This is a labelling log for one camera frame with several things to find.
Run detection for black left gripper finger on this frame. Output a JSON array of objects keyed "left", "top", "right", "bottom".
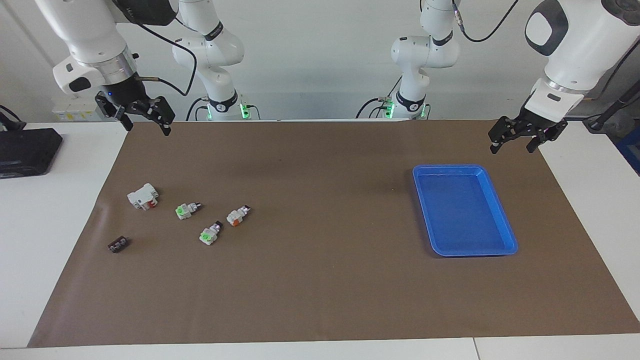
[
  {"left": 526, "top": 121, "right": 568, "bottom": 154},
  {"left": 489, "top": 117, "right": 521, "bottom": 154}
]

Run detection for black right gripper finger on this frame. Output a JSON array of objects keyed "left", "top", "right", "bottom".
[
  {"left": 145, "top": 96, "right": 176, "bottom": 136},
  {"left": 95, "top": 92, "right": 134, "bottom": 132}
]

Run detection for white switch with orange part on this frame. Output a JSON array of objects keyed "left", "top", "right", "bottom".
[{"left": 226, "top": 205, "right": 252, "bottom": 227}]

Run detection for black stand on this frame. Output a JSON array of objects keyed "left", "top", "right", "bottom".
[{"left": 582, "top": 80, "right": 640, "bottom": 133}]

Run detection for blue crate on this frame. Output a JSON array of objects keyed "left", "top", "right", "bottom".
[{"left": 616, "top": 127, "right": 640, "bottom": 176}]

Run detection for white circuit breaker red lever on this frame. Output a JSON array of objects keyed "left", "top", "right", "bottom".
[{"left": 127, "top": 183, "right": 160, "bottom": 211}]

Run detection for blue plastic tray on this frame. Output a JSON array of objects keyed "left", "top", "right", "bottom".
[{"left": 412, "top": 164, "right": 519, "bottom": 258}]

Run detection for black box device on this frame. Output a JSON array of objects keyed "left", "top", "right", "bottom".
[{"left": 0, "top": 128, "right": 64, "bottom": 179}]

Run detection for brown table mat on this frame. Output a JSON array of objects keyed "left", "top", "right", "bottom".
[{"left": 27, "top": 120, "right": 640, "bottom": 348}]

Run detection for black right base cable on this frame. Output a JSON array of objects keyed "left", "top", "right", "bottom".
[{"left": 186, "top": 96, "right": 208, "bottom": 122}]

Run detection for black base cable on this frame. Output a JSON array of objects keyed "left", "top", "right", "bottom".
[
  {"left": 356, "top": 97, "right": 388, "bottom": 119},
  {"left": 186, "top": 96, "right": 208, "bottom": 122}
]

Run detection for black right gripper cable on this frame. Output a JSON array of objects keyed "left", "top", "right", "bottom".
[{"left": 131, "top": 20, "right": 198, "bottom": 97}]

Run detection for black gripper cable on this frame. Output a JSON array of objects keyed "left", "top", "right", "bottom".
[
  {"left": 580, "top": 39, "right": 640, "bottom": 103},
  {"left": 131, "top": 20, "right": 198, "bottom": 97}
]

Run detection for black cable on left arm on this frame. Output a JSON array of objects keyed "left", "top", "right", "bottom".
[{"left": 451, "top": 0, "right": 521, "bottom": 43}]

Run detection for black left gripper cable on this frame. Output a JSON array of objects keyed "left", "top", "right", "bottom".
[{"left": 580, "top": 39, "right": 640, "bottom": 103}]

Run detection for white switch with green part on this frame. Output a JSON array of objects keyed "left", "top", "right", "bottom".
[
  {"left": 199, "top": 220, "right": 224, "bottom": 246},
  {"left": 175, "top": 202, "right": 202, "bottom": 221}
]

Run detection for black cable of box device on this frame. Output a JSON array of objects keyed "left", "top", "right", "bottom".
[{"left": 0, "top": 105, "right": 26, "bottom": 132}]

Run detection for black left base cable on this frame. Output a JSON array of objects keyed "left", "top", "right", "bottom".
[{"left": 356, "top": 97, "right": 388, "bottom": 119}]

